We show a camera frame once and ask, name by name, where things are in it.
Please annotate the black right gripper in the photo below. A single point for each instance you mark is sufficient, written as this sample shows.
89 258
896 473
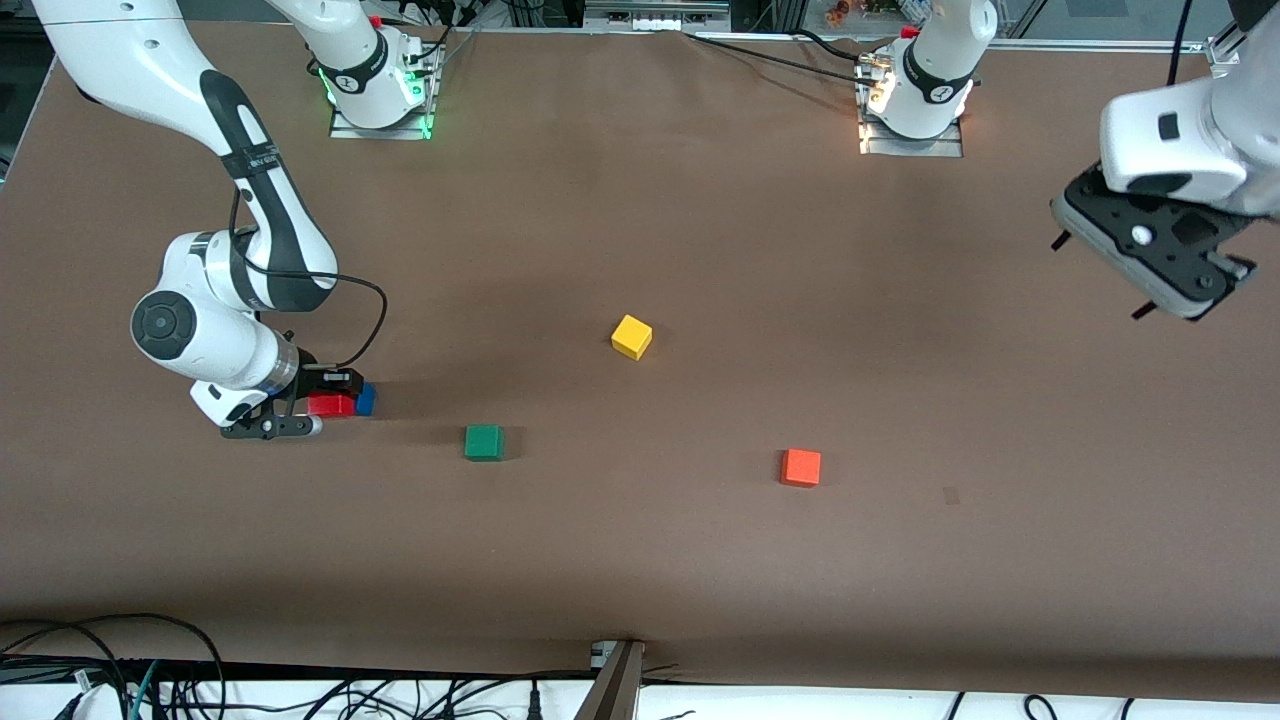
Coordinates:
312 374

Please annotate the red wooden block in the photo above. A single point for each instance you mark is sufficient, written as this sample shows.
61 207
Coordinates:
330 405

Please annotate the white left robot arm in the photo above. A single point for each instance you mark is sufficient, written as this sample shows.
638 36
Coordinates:
940 60

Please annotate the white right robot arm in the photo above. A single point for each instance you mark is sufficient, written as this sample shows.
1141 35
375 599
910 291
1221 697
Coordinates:
200 340

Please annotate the blue wooden block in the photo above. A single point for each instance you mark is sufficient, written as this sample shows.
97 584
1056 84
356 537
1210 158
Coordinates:
367 400

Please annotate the green wooden block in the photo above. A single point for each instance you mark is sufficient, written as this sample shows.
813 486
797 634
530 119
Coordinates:
484 442

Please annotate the yellow wooden block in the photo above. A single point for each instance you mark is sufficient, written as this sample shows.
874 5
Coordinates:
631 338

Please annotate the orange wooden block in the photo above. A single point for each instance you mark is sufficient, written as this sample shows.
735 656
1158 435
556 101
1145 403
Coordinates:
800 467

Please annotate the brown table cover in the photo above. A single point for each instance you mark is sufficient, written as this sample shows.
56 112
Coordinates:
640 550

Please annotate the grey power strip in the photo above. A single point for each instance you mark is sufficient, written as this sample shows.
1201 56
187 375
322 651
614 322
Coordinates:
655 15

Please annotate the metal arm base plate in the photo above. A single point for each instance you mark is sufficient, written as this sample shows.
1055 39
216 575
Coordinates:
380 133
910 148

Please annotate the aluminium frame rail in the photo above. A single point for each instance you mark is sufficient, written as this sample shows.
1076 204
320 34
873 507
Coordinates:
1080 43

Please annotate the aluminium corner bracket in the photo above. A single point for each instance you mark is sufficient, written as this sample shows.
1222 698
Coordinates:
1222 55

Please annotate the aluminium profile post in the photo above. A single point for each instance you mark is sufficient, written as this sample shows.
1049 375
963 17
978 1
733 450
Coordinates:
615 690

